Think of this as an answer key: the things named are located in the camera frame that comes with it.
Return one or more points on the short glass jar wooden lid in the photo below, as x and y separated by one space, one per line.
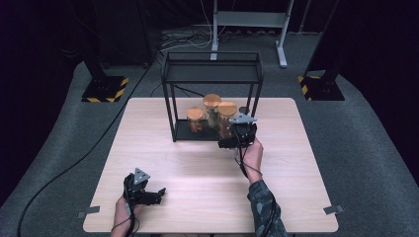
195 115

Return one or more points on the black metal shelf rack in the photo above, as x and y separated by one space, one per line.
210 74

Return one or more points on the black stand with striped base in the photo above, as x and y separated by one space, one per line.
103 89
322 88

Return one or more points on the person's right hand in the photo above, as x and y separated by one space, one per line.
253 159

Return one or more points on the glass jar with green contents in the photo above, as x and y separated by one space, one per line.
211 100

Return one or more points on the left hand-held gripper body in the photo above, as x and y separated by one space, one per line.
137 192

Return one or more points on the round grey table grommet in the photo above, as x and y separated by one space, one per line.
243 109

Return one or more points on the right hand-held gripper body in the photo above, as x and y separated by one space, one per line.
245 135

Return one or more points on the person's left hand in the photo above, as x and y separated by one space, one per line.
124 214

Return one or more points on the grey metal stand frame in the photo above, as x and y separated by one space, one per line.
250 19

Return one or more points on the grey tape strip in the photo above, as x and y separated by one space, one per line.
333 209
89 211

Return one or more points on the tall glass jar brown contents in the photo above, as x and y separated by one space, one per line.
226 110

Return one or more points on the grey metal pole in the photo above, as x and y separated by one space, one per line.
304 16

